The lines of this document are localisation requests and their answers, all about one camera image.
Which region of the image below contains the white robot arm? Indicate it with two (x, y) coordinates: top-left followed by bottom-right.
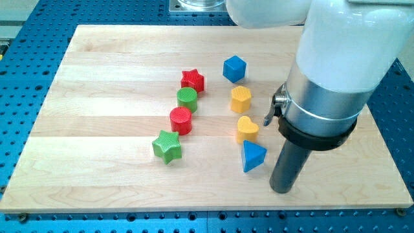
(226, 0), (413, 151)

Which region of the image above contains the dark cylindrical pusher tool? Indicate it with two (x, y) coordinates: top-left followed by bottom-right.
(269, 140), (312, 194)

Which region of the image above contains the green cylinder block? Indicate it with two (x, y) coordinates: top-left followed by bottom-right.
(177, 87), (198, 113)

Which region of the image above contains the red star block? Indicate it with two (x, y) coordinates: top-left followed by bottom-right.
(180, 69), (204, 93)

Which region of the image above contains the blue cube block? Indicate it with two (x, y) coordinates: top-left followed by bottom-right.
(223, 56), (246, 83)

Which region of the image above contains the yellow heart block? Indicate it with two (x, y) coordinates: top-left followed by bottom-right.
(236, 116), (259, 144)

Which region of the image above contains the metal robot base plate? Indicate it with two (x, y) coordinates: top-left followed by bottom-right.
(168, 0), (226, 13)

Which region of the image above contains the wooden board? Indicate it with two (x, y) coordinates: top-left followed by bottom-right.
(1, 25), (413, 213)

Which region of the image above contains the blue triangle block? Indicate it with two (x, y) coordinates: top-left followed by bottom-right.
(241, 140), (267, 173)

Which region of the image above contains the yellow hexagon block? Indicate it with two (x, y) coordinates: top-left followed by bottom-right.
(230, 85), (252, 113)

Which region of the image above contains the red cylinder block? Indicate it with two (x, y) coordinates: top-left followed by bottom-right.
(169, 106), (192, 135)

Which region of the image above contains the green star block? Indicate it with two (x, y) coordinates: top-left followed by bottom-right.
(152, 130), (182, 164)

